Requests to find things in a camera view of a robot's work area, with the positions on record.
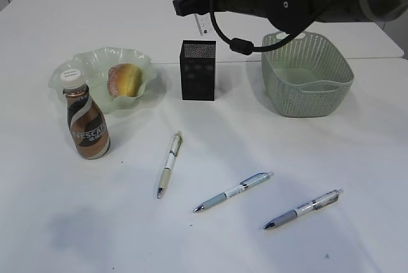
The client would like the blue clear pen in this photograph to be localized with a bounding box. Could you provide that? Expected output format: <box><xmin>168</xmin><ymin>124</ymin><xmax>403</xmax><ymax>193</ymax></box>
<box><xmin>193</xmin><ymin>172</ymin><xmax>274</xmax><ymax>213</ymax></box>

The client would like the green plastic woven basket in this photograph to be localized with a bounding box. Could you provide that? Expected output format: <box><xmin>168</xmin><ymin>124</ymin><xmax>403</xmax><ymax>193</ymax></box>
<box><xmin>261</xmin><ymin>32</ymin><xmax>354</xmax><ymax>118</ymax></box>

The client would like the black mesh pen holder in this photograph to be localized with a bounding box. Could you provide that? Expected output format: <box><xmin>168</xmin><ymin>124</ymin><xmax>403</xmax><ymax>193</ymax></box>
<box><xmin>179</xmin><ymin>40</ymin><xmax>216</xmax><ymax>101</ymax></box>

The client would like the black cable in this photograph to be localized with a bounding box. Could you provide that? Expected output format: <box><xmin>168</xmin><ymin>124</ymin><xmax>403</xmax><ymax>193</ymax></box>
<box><xmin>208</xmin><ymin>0</ymin><xmax>399</xmax><ymax>55</ymax></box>

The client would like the green wavy glass plate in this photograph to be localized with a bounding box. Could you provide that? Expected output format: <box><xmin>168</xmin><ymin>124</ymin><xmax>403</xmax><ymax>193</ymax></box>
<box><xmin>48</xmin><ymin>47</ymin><xmax>157</xmax><ymax>114</ymax></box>

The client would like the white pen grey grip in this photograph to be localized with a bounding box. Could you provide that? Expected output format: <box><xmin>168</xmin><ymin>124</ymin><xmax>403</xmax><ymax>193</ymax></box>
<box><xmin>263</xmin><ymin>189</ymin><xmax>344</xmax><ymax>230</ymax></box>

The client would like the clear plastic ruler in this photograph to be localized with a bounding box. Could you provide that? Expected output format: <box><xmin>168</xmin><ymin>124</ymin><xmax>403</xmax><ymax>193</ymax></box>
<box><xmin>194</xmin><ymin>13</ymin><xmax>213</xmax><ymax>36</ymax></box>

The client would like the sugared bread roll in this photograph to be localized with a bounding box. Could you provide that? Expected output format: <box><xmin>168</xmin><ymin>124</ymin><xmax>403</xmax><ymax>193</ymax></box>
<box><xmin>107</xmin><ymin>63</ymin><xmax>142</xmax><ymax>98</ymax></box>

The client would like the Nescafe coffee bottle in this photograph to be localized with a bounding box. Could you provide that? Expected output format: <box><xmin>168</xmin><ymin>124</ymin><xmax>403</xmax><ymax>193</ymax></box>
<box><xmin>60</xmin><ymin>69</ymin><xmax>110</xmax><ymax>159</ymax></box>

